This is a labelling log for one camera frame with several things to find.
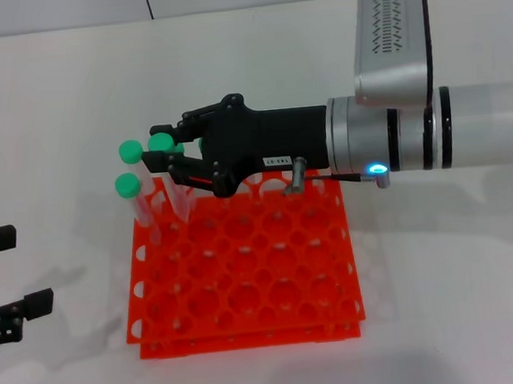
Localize silver vented camera box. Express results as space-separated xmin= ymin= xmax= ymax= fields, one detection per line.
xmin=346 ymin=0 xmax=439 ymax=115

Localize orange plastic test tube rack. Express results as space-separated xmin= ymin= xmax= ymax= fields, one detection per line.
xmin=111 ymin=158 xmax=369 ymax=363

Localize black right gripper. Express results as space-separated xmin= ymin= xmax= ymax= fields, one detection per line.
xmin=135 ymin=85 xmax=335 ymax=207

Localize right arm cable metal plugs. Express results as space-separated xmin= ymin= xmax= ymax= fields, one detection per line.
xmin=278 ymin=149 xmax=392 ymax=199

